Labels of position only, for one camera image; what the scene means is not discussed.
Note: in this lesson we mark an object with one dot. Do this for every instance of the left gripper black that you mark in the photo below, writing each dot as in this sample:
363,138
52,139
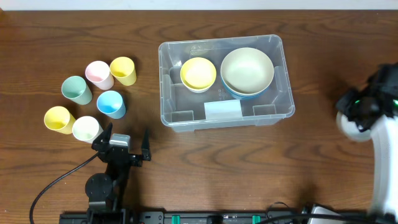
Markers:
121,156

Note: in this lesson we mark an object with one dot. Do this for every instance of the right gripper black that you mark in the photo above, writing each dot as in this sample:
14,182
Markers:
347,103

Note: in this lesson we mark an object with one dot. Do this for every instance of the light grey-blue bowl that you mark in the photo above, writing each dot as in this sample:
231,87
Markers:
350,129

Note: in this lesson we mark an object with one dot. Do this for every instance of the small white bowl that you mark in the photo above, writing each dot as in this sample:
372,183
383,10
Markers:
197,90

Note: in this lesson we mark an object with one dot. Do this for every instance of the yellow bowl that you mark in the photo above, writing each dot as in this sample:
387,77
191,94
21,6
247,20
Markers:
198,72

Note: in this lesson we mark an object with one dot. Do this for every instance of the clear plastic storage bin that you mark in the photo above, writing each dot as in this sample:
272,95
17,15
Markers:
183,110

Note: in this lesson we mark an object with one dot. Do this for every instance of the large beige bowl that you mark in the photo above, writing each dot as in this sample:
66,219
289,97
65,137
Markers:
247,71

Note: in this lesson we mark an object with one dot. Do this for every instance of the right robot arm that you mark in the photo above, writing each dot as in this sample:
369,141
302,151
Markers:
384,138

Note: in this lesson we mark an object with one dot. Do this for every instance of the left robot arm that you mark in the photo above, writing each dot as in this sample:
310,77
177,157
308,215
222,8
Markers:
105,190

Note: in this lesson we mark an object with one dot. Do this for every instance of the pale white-green plastic cup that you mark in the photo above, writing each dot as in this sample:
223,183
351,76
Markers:
86,129

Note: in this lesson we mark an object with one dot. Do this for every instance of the blue plastic cup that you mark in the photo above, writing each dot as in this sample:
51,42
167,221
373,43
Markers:
111,103

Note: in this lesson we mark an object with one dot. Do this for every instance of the yellow plastic cup lower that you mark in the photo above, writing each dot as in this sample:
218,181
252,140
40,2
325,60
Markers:
59,119

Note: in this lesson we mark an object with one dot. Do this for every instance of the yellow plastic cup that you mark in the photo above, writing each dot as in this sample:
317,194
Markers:
123,69
59,119

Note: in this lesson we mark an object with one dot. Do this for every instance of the green plastic cup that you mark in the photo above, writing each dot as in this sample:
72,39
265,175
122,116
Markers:
75,88

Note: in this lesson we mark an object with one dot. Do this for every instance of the yellow plastic cup upper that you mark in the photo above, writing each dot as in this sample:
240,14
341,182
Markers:
123,69

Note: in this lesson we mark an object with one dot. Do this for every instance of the pink plastic cup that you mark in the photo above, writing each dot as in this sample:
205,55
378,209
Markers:
98,72

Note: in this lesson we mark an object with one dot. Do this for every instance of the white label on bin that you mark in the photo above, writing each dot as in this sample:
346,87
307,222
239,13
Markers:
218,110

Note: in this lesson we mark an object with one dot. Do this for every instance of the silver camera on left gripper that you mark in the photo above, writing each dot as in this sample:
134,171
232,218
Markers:
120,140

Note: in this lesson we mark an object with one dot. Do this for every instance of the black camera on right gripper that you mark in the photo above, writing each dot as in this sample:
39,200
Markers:
384,81

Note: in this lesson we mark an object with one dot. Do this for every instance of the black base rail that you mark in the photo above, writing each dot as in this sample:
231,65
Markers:
169,218

